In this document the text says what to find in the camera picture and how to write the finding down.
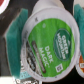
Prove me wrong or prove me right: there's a teal padded gripper finger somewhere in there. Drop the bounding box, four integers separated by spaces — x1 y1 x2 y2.
0 7 30 76

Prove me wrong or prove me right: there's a white kcup with green lid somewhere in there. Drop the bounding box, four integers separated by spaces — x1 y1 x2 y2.
21 0 80 82

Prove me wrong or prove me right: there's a kcup with red lid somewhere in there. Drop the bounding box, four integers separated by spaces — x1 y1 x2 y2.
0 0 7 13

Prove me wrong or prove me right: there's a kcup with orange lid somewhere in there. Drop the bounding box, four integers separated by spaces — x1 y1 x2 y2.
76 55 84 79

